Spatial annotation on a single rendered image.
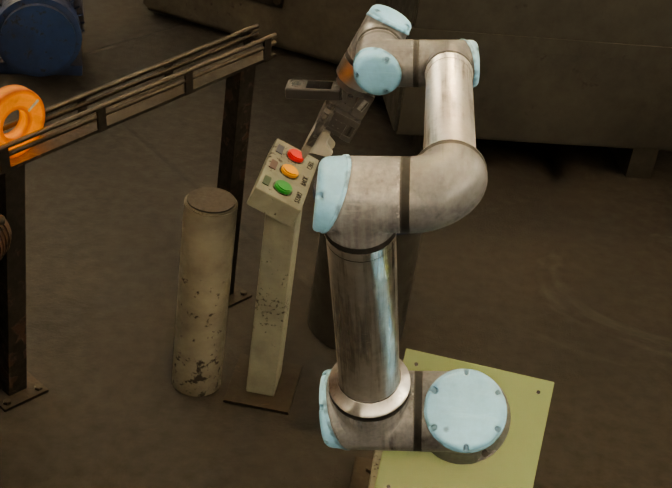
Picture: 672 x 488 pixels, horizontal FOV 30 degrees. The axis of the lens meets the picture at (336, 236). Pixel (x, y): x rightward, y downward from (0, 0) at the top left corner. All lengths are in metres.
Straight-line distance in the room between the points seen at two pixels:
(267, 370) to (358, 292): 1.05
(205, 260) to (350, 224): 1.00
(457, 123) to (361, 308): 0.34
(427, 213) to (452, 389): 0.54
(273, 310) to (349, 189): 1.11
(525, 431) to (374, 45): 0.82
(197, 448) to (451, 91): 1.15
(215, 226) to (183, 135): 1.42
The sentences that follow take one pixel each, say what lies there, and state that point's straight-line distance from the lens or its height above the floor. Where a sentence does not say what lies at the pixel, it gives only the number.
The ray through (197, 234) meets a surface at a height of 0.46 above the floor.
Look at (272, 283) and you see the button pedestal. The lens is 2.87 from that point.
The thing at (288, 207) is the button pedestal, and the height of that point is 0.58.
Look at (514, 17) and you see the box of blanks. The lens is 3.98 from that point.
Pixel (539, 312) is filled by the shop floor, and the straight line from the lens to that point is 3.55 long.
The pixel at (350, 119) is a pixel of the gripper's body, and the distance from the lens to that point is 2.57.
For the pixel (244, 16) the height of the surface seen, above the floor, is 0.11.
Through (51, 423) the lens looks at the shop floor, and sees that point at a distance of 2.97.
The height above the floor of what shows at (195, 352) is 0.14.
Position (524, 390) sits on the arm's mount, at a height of 0.41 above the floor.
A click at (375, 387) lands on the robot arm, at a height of 0.58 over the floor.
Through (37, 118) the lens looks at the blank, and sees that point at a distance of 2.70.
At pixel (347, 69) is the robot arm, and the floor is 0.92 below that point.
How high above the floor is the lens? 1.95
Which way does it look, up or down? 32 degrees down
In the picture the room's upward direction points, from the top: 8 degrees clockwise
